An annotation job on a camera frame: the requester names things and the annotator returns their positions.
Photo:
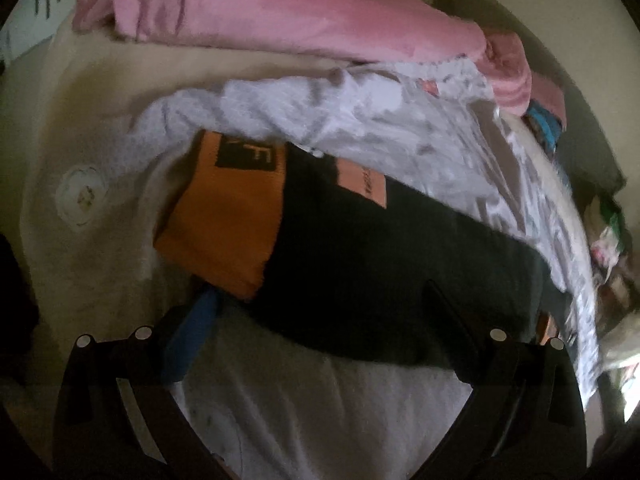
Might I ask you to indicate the blue striped folded clothes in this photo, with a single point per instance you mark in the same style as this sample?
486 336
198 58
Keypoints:
545 127

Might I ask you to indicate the pile of folded clothes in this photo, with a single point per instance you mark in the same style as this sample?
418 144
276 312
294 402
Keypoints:
614 260

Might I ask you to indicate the black sweater with orange patches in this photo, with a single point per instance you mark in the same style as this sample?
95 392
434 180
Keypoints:
343 260

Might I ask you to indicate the white wardrobe with black handles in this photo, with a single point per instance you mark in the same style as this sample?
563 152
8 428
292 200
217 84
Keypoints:
29 23

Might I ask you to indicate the dark grey headboard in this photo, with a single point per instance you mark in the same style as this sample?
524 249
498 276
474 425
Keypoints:
584 151

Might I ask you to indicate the pink fleece blanket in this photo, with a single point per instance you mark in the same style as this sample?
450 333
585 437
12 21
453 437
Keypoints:
354 30

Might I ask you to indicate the white strawberry bear duvet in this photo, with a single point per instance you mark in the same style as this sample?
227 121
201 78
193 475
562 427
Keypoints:
278 410

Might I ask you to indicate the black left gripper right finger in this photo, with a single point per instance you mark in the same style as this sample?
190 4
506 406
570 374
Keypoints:
524 418

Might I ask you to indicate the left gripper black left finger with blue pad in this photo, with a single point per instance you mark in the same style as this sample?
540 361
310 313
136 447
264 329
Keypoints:
116 418

